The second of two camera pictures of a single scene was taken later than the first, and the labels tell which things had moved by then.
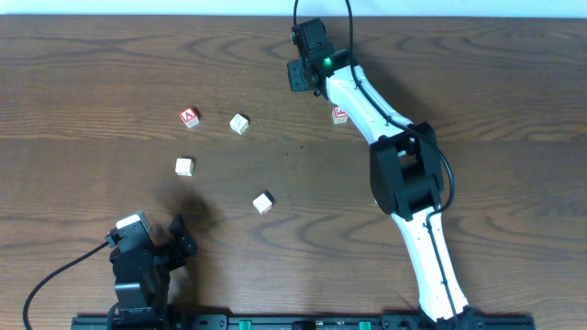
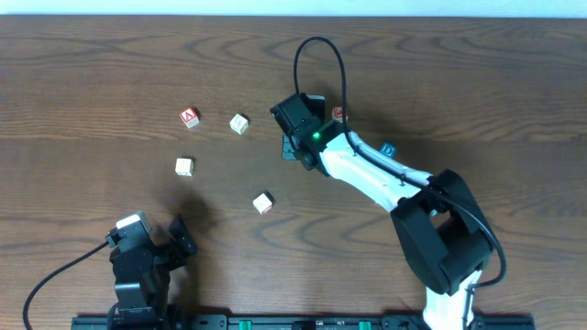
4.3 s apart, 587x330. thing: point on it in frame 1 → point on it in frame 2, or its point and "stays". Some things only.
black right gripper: x=298 y=74 → x=316 y=104
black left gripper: x=161 y=250 stays
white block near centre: x=263 y=203 stays
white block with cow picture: x=184 y=167 stays
